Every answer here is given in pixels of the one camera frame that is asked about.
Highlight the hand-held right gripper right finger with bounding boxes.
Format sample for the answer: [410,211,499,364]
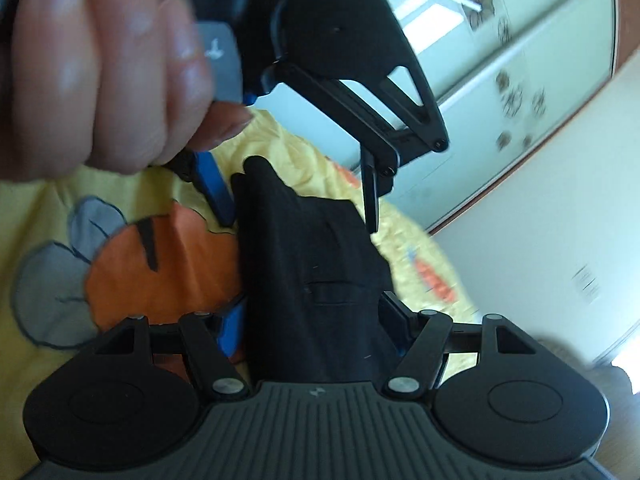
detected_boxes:
[380,291,524,401]

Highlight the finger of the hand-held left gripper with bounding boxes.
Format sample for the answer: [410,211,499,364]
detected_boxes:
[260,55,449,234]
[167,150,237,227]

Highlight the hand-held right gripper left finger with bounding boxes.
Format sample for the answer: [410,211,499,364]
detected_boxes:
[95,297,251,400]

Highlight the black pants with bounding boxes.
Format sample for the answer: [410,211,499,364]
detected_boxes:
[231,156,401,386]

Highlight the person's left hand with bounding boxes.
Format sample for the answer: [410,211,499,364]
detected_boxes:
[0,0,256,183]

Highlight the floral print wardrobe door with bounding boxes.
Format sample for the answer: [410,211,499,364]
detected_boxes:
[330,0,619,232]

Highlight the yellow printed blanket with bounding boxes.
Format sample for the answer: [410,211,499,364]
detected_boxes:
[0,105,476,480]

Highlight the white wall switch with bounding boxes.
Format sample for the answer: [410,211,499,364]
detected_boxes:
[572,266,604,304]

